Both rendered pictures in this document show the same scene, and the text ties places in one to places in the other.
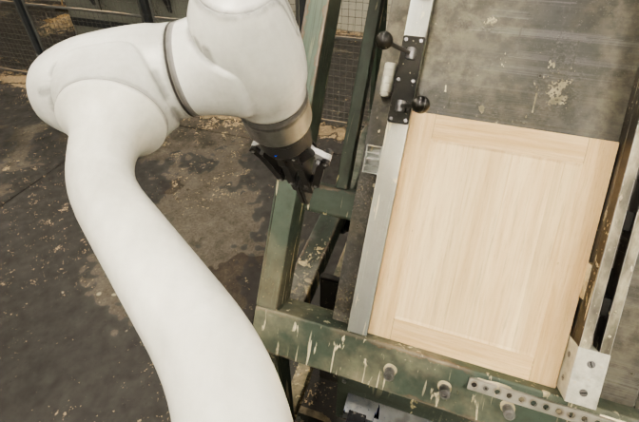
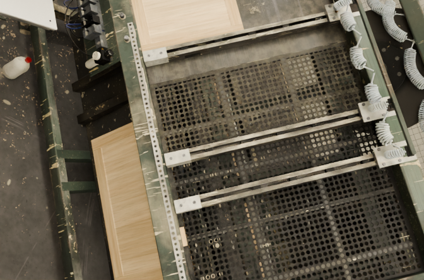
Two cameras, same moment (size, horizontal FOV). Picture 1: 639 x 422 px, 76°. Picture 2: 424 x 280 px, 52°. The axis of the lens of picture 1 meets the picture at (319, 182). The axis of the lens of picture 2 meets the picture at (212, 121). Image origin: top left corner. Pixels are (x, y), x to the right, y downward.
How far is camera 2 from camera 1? 1.83 m
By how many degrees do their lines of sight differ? 10
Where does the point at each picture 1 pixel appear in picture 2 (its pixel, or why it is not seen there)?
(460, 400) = (120, 24)
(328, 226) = not seen: outside the picture
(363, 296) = not seen: outside the picture
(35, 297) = not seen: outside the picture
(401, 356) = not seen: outside the picture
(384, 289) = not seen: outside the picture
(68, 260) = not seen: outside the picture
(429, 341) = (137, 7)
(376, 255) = not seen: outside the picture
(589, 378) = (155, 54)
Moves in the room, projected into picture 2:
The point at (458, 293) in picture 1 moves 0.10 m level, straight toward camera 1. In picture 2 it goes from (163, 9) to (150, 0)
